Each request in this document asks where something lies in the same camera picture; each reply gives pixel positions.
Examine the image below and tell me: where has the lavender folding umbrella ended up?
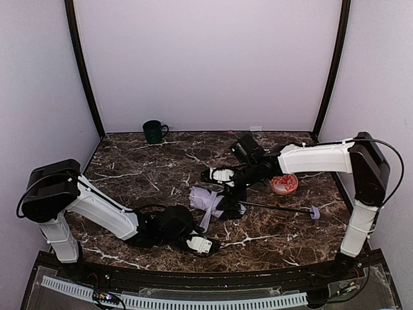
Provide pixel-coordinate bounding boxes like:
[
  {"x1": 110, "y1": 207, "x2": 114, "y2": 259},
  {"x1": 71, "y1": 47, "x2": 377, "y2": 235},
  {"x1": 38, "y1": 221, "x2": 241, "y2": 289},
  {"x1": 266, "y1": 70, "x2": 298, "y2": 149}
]
[{"x1": 188, "y1": 185, "x2": 322, "y2": 234}]

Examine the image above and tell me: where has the red patterned ceramic bowl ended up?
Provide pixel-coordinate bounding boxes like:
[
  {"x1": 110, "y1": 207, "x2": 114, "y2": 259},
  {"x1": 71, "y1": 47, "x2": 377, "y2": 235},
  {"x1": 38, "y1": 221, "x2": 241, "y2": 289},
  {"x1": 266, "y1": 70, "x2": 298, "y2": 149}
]
[{"x1": 269, "y1": 174, "x2": 299, "y2": 195}]

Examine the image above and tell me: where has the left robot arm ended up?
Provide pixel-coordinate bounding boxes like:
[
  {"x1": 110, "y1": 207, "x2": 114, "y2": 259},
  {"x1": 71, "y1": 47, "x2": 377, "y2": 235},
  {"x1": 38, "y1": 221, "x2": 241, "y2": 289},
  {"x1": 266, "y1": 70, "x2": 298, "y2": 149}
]
[{"x1": 16, "y1": 159, "x2": 203, "y2": 264}]

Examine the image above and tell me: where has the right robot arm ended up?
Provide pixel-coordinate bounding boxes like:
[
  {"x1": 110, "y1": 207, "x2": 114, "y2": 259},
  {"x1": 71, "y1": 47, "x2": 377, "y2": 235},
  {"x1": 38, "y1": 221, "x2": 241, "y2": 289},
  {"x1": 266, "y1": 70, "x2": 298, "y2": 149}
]
[{"x1": 210, "y1": 132, "x2": 390, "y2": 258}]

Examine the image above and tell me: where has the dark green mug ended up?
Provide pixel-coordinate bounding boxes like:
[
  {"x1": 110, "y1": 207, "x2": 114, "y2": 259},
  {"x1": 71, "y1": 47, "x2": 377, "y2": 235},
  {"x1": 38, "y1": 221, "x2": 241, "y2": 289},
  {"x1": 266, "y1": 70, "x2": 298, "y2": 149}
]
[{"x1": 143, "y1": 120, "x2": 169, "y2": 144}]

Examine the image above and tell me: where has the small circuit board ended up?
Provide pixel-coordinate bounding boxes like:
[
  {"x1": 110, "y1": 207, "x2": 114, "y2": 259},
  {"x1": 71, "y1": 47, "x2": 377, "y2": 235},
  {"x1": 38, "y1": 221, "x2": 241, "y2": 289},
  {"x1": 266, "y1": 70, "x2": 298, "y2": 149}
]
[{"x1": 92, "y1": 290, "x2": 121, "y2": 306}]

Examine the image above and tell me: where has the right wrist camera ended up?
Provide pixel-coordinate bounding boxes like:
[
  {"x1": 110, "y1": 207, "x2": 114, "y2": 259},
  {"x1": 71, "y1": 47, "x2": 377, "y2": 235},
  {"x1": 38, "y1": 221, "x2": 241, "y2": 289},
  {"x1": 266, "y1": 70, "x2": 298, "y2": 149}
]
[{"x1": 201, "y1": 168, "x2": 236, "y2": 187}]

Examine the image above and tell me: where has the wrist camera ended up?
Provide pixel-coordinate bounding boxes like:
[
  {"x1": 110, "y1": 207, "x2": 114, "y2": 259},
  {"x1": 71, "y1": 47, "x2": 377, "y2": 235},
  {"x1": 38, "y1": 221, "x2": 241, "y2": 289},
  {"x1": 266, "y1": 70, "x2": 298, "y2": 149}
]
[
  {"x1": 183, "y1": 234, "x2": 221, "y2": 258},
  {"x1": 201, "y1": 168, "x2": 236, "y2": 187}
]

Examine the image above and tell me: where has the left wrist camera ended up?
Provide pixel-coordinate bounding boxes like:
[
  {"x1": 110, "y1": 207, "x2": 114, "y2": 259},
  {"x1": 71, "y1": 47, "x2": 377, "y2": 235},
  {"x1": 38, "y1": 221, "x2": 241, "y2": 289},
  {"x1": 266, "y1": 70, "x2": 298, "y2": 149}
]
[{"x1": 183, "y1": 234, "x2": 221, "y2": 258}]

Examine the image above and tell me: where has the black front rail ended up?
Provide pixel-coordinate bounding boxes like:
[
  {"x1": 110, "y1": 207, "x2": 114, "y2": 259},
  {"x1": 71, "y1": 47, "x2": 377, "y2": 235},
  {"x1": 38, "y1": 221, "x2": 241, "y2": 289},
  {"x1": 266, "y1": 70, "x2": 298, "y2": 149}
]
[{"x1": 84, "y1": 262, "x2": 336, "y2": 291}]

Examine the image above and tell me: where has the grey slotted cable duct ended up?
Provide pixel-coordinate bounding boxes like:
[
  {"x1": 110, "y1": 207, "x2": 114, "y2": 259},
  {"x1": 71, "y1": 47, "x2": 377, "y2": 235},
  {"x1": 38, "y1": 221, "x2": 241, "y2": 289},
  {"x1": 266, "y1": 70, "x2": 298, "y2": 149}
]
[{"x1": 41, "y1": 276, "x2": 308, "y2": 309}]

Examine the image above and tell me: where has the left black frame post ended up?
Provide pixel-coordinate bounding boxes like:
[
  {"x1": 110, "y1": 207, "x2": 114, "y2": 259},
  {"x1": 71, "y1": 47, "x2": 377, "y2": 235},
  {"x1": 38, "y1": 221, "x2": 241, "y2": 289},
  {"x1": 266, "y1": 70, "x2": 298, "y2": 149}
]
[{"x1": 64, "y1": 0, "x2": 106, "y2": 139}]

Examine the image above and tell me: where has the black frame post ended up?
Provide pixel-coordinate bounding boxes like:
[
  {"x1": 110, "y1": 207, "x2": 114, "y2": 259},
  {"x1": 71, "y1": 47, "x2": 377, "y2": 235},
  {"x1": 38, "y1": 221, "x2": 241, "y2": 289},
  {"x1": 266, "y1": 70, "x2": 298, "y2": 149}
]
[
  {"x1": 312, "y1": 0, "x2": 351, "y2": 140},
  {"x1": 64, "y1": 0, "x2": 106, "y2": 139}
]

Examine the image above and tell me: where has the right black frame post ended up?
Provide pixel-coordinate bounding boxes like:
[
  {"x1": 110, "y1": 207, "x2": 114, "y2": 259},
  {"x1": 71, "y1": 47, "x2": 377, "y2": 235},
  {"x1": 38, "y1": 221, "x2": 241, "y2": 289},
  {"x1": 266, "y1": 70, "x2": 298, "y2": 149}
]
[{"x1": 312, "y1": 0, "x2": 351, "y2": 140}]

